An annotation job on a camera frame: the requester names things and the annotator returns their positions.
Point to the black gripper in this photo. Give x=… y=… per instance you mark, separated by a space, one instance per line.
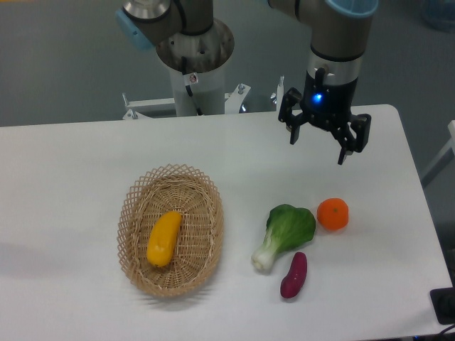
x=326 y=107

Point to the green bok choy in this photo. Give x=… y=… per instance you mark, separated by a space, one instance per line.
x=287 y=228

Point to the woven wicker basket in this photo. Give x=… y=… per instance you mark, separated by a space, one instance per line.
x=193 y=194

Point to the purple sweet potato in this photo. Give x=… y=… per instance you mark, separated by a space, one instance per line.
x=293 y=282

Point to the blue basket in corner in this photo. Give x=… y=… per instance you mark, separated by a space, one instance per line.
x=439 y=14

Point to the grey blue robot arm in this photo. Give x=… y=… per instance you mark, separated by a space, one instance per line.
x=339 y=29

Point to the yellow mango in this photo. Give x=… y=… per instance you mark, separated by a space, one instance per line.
x=163 y=238

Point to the black device at edge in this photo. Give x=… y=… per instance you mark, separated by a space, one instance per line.
x=443 y=304

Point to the orange tangerine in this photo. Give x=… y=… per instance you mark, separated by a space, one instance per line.
x=333 y=214

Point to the white table leg frame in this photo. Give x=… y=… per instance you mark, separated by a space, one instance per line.
x=440 y=161

